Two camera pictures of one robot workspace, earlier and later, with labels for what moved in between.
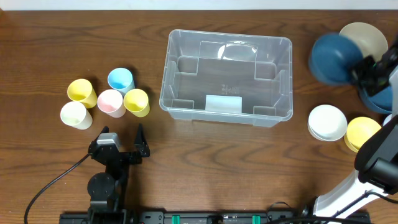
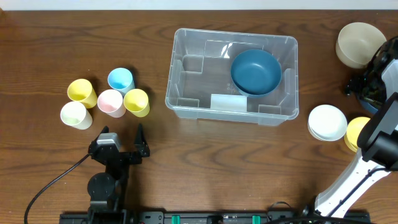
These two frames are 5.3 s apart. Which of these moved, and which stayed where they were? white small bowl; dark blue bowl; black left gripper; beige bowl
Moved: dark blue bowl
Stayed: black left gripper; white small bowl; beige bowl
